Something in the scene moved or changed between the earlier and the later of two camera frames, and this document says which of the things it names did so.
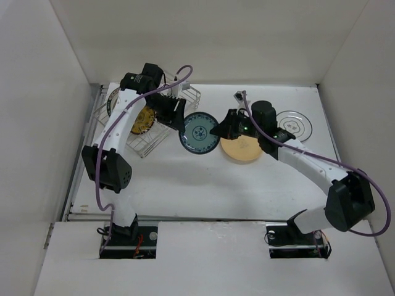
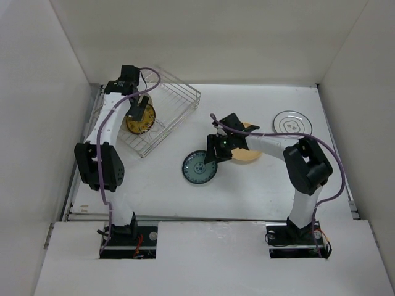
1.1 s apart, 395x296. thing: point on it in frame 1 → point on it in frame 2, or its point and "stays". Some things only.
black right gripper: x=227 y=127 → x=212 y=140
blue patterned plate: x=196 y=138 → x=195 y=171
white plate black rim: x=295 y=123 stays
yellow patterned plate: x=144 y=121 stays
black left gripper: x=173 y=118 → x=136 y=112
